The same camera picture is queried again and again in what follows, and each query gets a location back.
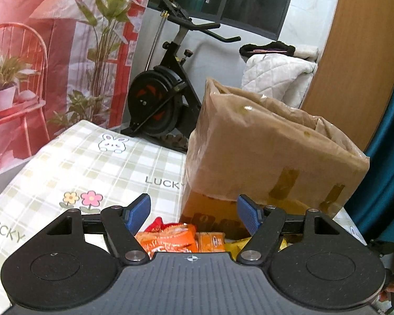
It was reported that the red printed backdrop curtain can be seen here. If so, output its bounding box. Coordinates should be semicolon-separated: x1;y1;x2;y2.
0;0;149;171

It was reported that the white quilted blanket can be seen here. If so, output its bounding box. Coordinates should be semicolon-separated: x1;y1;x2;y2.
240;45;319;108

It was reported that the red snack packet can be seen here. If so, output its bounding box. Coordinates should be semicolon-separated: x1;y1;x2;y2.
145;217;165;233

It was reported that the orange snack packet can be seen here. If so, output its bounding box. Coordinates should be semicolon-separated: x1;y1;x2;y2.
196;232;225;253

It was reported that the plaid tablecloth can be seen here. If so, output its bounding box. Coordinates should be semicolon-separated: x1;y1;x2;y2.
0;121;186;314

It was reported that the teal curtain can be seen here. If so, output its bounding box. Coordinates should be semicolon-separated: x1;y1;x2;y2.
345;92;394;243

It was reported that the long orange biscuit packet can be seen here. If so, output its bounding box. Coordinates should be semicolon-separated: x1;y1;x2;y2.
135;223;198;258

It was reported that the black exercise bike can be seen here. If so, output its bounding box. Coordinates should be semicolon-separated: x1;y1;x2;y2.
121;0;241;153

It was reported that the cardboard box with plastic liner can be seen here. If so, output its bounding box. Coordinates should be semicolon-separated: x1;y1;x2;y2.
180;78;369;240

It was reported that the yellow snack packet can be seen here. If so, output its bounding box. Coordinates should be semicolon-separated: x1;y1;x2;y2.
224;235;288;260

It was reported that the black garment on blanket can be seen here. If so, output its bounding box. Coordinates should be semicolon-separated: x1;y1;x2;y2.
239;41;296;58

